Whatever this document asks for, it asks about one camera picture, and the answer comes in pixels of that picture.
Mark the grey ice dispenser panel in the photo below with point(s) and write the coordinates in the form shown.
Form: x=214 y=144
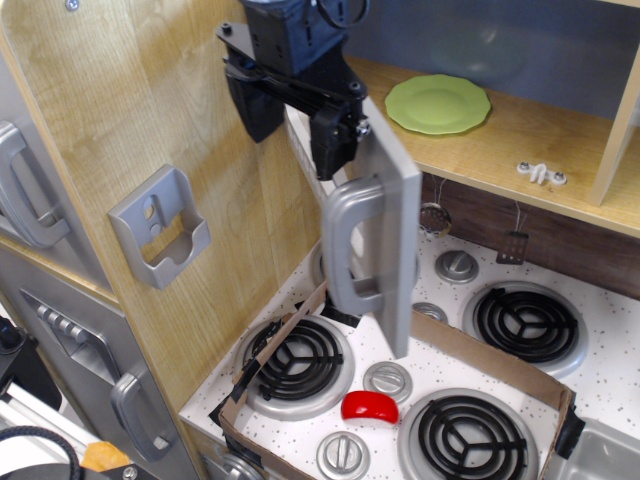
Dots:
x=85 y=347

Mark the back right stove burner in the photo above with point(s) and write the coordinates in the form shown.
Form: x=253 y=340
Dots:
x=531 y=322

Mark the grey fridge handle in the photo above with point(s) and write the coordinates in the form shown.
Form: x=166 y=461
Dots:
x=20 y=218
x=123 y=399

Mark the upper grey fridge handle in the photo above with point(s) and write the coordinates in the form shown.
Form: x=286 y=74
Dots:
x=20 y=218

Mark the lower grey fridge handle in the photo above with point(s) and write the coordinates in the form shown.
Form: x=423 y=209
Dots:
x=123 y=399

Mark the grey back stove knob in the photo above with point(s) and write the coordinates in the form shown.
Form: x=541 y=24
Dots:
x=457 y=267

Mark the green plastic plate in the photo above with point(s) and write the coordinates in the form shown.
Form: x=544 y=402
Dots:
x=438 y=105

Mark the grey oven knob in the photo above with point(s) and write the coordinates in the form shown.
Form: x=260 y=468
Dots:
x=238 y=469

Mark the silver sink basin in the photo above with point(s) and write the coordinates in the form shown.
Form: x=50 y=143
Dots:
x=594 y=451

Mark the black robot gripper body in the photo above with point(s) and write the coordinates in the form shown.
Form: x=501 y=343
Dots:
x=299 y=44

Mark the grey toy microwave door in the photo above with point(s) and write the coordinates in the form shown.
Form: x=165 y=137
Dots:
x=369 y=227

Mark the stove burner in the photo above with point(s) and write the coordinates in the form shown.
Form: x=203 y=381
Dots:
x=308 y=374
x=460 y=433
x=316 y=265
x=531 y=322

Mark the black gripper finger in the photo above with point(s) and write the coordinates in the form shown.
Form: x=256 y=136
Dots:
x=335 y=135
x=261 y=112

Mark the grey small stove knob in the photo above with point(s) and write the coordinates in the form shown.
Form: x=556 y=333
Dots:
x=431 y=310

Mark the grey centre stove knob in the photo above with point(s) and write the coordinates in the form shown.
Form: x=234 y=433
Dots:
x=389 y=378

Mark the front left stove burner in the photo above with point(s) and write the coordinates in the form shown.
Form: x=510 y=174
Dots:
x=308 y=374

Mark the white plastic door latch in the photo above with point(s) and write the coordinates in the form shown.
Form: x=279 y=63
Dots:
x=540 y=173

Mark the red plastic toy piece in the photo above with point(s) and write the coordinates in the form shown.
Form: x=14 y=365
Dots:
x=370 y=405

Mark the grey wall phone holder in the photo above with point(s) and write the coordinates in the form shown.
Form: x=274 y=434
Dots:
x=150 y=209

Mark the front right stove burner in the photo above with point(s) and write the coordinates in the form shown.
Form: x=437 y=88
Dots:
x=460 y=433

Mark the back left stove burner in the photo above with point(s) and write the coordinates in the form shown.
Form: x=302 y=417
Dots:
x=316 y=265

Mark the brown cardboard frame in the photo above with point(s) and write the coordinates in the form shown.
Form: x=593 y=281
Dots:
x=439 y=357

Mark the hanging metal strainer spoon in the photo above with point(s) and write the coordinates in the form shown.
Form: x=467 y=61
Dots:
x=434 y=220

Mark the grey front stove knob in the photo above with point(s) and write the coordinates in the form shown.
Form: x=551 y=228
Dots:
x=343 y=456

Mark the hanging metal spatula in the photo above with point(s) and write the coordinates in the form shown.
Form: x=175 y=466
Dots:
x=514 y=243

